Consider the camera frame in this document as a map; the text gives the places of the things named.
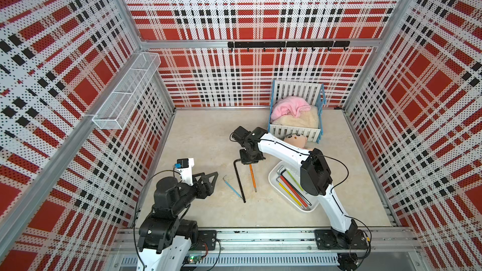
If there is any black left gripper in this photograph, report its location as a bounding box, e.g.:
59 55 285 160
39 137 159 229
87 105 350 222
171 171 218 215

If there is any orange hex key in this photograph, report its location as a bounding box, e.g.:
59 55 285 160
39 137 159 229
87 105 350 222
249 164 257 193

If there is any long black hex key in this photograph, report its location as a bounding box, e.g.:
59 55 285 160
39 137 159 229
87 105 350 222
233 158 246 203

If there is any light blue hex key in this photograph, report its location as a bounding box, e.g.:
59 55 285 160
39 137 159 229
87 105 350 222
222 175 243 200

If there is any red hex key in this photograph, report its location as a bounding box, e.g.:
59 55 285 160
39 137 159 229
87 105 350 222
280 176 308 208

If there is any yellow hex key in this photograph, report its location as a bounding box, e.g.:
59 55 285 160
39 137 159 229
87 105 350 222
278 182 304 210

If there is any dark thin hex key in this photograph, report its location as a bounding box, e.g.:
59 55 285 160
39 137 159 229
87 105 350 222
279 169 311 208

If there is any green hex key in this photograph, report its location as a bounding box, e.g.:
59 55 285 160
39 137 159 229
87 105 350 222
286 169 306 193

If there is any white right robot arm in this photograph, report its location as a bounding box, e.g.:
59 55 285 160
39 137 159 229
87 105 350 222
230 126 362 248

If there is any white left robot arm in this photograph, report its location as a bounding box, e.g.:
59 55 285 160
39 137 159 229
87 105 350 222
133 172 218 270

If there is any white plastic storage tray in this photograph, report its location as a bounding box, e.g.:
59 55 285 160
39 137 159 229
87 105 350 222
268 161 320 213

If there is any small plush doll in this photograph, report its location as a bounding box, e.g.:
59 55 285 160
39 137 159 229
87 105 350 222
284 133 308 149

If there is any pink towel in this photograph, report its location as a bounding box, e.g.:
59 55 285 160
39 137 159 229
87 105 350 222
271 96 311 120

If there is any cream fluffy blanket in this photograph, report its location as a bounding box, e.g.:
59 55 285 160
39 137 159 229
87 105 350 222
271 106 320 129

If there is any blue white toy crib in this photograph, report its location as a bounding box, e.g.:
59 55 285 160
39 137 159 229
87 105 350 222
268 80 326 143

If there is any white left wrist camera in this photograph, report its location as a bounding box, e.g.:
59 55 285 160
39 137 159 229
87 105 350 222
174 158 195 186

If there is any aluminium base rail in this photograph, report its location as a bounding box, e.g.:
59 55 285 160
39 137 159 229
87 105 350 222
107 227 430 270

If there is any white wire mesh shelf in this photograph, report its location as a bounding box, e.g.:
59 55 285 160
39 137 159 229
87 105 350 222
93 52 160 130

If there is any black hook rail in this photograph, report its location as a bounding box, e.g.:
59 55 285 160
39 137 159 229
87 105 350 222
227 41 350 50

